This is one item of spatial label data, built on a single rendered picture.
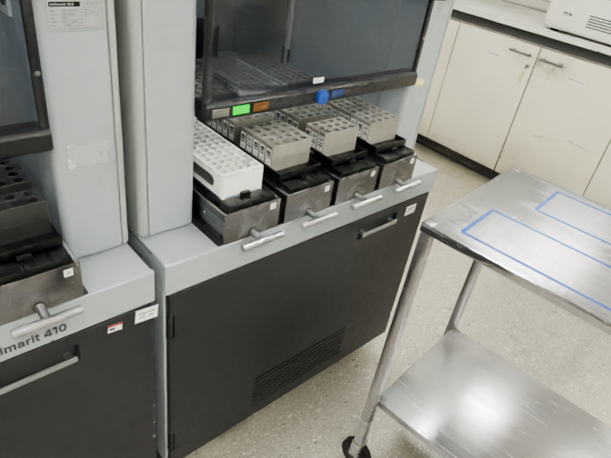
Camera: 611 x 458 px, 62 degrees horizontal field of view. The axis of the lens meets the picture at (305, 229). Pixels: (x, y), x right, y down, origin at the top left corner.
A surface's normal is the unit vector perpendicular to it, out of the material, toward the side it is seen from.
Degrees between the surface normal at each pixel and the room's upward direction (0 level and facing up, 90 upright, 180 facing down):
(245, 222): 90
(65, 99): 90
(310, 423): 0
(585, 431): 0
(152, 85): 90
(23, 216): 90
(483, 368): 0
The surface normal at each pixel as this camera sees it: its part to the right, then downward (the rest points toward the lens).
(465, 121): -0.74, 0.28
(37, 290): 0.66, 0.49
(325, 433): 0.14, -0.83
